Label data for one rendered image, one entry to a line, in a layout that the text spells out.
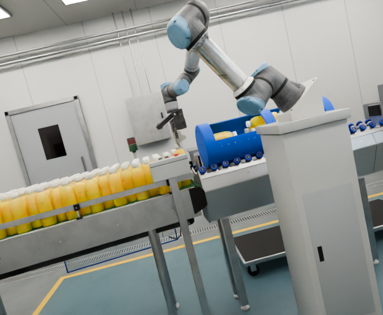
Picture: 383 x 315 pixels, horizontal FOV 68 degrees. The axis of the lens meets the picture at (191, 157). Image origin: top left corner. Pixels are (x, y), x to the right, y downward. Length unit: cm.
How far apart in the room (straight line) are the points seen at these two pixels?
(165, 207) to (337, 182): 86
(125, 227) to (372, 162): 167
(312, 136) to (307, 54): 456
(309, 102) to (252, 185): 67
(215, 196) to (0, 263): 118
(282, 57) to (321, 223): 448
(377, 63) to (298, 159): 528
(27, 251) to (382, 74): 614
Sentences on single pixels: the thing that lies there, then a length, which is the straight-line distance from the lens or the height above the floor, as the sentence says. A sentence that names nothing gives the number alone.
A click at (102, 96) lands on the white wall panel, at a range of 523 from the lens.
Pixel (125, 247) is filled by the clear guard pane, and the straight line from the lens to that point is 217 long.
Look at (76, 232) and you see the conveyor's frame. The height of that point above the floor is 83.
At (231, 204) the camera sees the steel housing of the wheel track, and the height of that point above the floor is 70.
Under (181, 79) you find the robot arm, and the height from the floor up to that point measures 148.
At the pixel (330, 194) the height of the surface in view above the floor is 80.
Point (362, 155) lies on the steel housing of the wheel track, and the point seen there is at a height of 78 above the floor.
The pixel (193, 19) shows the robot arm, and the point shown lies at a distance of 123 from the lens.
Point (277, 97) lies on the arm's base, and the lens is 138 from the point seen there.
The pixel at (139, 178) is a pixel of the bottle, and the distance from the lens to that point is 158.
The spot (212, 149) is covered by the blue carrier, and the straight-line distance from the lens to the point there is 168.
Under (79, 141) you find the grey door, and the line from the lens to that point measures 526.
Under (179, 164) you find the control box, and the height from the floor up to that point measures 106.
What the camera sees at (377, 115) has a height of 101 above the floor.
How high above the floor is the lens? 122
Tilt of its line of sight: 6 degrees down
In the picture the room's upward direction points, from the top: 14 degrees counter-clockwise
